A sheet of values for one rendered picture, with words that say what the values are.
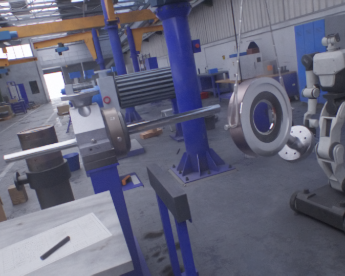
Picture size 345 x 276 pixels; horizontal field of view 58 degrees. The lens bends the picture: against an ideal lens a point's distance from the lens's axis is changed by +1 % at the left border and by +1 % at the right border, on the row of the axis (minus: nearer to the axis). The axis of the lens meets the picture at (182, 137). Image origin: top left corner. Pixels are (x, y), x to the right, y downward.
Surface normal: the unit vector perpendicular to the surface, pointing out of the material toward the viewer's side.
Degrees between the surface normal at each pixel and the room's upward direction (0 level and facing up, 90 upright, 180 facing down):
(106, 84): 90
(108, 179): 90
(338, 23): 90
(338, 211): 45
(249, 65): 90
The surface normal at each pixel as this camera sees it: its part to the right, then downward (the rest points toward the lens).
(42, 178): 0.09, 0.22
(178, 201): 0.33, 0.17
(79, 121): 0.11, -0.55
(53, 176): 0.54, 0.11
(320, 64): -0.88, 0.26
